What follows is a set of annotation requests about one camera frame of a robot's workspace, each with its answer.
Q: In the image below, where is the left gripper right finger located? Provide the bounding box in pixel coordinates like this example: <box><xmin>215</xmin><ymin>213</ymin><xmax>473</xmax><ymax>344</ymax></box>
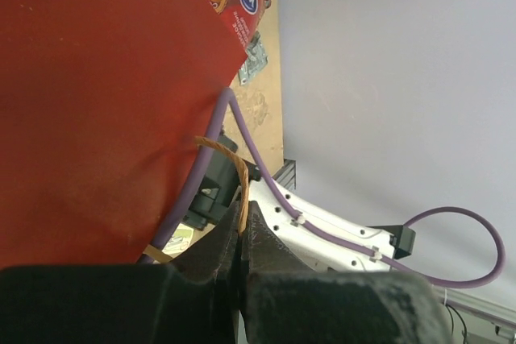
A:
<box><xmin>241</xmin><ymin>201</ymin><xmax>447</xmax><ymax>343</ymax></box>

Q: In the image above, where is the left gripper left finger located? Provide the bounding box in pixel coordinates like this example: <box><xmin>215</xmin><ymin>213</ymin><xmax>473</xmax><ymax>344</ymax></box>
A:
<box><xmin>1</xmin><ymin>204</ymin><xmax>239</xmax><ymax>343</ymax></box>

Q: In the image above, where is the red brown paper bag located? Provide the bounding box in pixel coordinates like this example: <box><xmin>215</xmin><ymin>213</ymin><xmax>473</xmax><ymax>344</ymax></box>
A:
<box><xmin>1</xmin><ymin>0</ymin><xmax>244</xmax><ymax>267</ymax></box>

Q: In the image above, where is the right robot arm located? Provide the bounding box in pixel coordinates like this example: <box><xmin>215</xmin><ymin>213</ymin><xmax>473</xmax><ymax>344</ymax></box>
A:
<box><xmin>195</xmin><ymin>136</ymin><xmax>405</xmax><ymax>271</ymax></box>

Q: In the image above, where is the small white green box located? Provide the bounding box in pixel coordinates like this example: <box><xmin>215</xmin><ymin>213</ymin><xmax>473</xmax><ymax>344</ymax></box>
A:
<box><xmin>163</xmin><ymin>223</ymin><xmax>203</xmax><ymax>255</ymax></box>

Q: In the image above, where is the silver foil packet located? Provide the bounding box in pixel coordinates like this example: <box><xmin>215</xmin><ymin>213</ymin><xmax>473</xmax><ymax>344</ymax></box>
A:
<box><xmin>238</xmin><ymin>31</ymin><xmax>268</xmax><ymax>85</ymax></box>

